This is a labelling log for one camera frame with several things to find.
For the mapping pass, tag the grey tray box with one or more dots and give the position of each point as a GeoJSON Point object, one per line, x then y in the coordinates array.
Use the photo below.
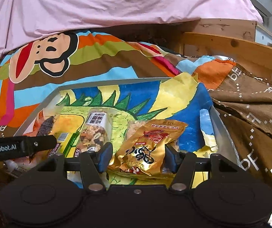
{"type": "Point", "coordinates": [223, 135]}

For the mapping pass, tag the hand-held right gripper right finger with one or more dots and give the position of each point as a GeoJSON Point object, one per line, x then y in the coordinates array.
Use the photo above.
{"type": "Point", "coordinates": [170, 158]}

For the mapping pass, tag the clear mixed nut packet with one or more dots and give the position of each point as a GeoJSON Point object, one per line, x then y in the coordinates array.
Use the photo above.
{"type": "Point", "coordinates": [93, 133]}

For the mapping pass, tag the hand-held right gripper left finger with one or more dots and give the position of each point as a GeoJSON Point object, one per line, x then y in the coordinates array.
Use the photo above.
{"type": "Point", "coordinates": [105, 157]}

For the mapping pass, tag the yellow snack packet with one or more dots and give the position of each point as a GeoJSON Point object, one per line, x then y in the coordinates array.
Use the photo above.
{"type": "Point", "coordinates": [63, 139]}

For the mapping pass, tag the gold snack packet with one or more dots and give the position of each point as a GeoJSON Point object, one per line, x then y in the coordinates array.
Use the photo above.
{"type": "Point", "coordinates": [138, 154]}

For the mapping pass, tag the brown monkey print quilt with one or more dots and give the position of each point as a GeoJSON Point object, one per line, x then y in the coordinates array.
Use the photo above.
{"type": "Point", "coordinates": [126, 59]}

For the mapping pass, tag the orange snack packet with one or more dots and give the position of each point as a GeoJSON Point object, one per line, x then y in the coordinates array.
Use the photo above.
{"type": "Point", "coordinates": [44, 123]}

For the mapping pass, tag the pink bed sheet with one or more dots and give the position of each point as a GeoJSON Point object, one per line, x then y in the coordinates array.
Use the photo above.
{"type": "Point", "coordinates": [114, 4]}

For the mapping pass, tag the wooden bed frame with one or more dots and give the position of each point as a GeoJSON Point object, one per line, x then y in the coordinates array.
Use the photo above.
{"type": "Point", "coordinates": [233, 45]}

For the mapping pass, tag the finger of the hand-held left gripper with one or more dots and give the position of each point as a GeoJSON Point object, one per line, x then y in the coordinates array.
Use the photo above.
{"type": "Point", "coordinates": [40, 143]}

